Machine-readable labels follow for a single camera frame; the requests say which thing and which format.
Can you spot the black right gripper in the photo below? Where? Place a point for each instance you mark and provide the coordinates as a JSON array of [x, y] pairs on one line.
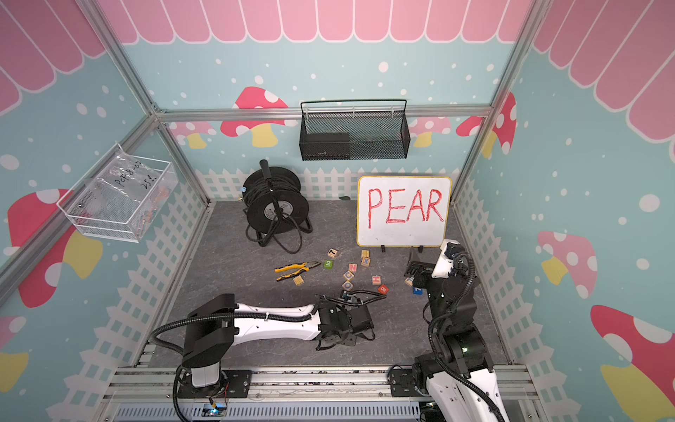
[[415, 266]]

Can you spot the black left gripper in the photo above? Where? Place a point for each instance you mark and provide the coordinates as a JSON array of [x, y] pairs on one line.
[[350, 341]]

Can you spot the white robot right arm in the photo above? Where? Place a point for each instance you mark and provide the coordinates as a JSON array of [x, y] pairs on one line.
[[458, 374]]

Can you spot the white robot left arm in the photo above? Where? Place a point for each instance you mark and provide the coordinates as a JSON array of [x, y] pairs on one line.
[[203, 338]]

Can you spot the yellow framed whiteboard PEAR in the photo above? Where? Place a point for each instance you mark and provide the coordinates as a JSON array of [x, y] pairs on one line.
[[402, 211]]

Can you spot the yellow black pliers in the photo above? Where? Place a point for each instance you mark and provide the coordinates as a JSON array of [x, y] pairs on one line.
[[294, 270]]

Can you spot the black box in basket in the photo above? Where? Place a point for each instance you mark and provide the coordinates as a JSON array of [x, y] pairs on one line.
[[325, 146]]

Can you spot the clear plastic bag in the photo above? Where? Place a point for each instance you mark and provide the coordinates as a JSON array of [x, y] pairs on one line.
[[132, 184]]

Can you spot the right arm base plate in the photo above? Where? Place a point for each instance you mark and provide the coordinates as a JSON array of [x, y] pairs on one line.
[[403, 383]]

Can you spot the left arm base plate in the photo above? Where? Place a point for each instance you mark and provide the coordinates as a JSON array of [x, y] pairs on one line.
[[231, 384]]

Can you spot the black cable reel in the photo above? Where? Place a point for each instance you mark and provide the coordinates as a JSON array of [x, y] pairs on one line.
[[273, 205]]

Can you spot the black wire mesh basket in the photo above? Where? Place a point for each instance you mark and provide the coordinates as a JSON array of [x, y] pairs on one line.
[[378, 129]]

